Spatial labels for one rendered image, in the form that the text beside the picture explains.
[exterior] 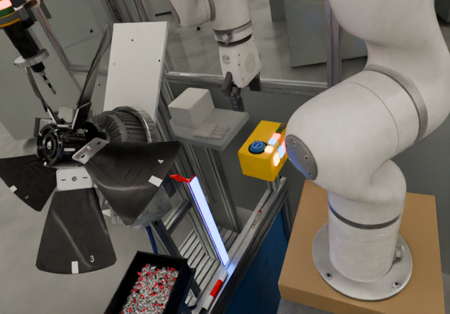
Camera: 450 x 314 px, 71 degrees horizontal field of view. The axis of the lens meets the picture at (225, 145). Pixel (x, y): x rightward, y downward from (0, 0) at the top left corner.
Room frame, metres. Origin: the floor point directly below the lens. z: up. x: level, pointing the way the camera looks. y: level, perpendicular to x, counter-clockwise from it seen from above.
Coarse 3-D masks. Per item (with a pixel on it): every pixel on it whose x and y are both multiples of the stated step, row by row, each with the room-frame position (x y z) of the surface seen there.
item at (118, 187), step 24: (120, 144) 0.72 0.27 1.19; (144, 144) 0.68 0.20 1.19; (168, 144) 0.65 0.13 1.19; (96, 168) 0.65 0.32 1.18; (120, 168) 0.62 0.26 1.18; (144, 168) 0.60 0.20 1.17; (168, 168) 0.58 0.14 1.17; (120, 192) 0.56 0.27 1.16; (144, 192) 0.54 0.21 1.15; (120, 216) 0.51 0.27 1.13
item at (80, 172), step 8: (64, 168) 0.74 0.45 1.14; (72, 168) 0.74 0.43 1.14; (80, 168) 0.75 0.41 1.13; (56, 176) 0.73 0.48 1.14; (64, 176) 0.73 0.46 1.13; (72, 176) 0.73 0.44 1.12; (80, 176) 0.73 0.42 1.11; (88, 176) 0.73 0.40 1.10; (64, 184) 0.71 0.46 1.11; (72, 184) 0.72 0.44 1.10; (80, 184) 0.72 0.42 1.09; (88, 184) 0.72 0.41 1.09
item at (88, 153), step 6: (96, 138) 0.77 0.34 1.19; (90, 144) 0.75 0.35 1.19; (96, 144) 0.75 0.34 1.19; (102, 144) 0.74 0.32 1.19; (84, 150) 0.73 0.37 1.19; (96, 150) 0.72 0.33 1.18; (72, 156) 0.72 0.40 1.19; (78, 156) 0.71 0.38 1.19; (84, 156) 0.71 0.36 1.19; (90, 156) 0.70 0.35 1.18; (84, 162) 0.68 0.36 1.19
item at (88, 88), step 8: (104, 32) 0.84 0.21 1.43; (104, 40) 0.79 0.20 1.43; (104, 48) 0.76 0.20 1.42; (96, 56) 0.79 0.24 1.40; (96, 64) 0.76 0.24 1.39; (88, 72) 0.82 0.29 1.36; (96, 72) 0.89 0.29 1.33; (88, 80) 0.77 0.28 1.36; (88, 88) 0.83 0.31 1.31; (80, 96) 0.77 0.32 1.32; (88, 96) 0.85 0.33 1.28; (80, 104) 0.79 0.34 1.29
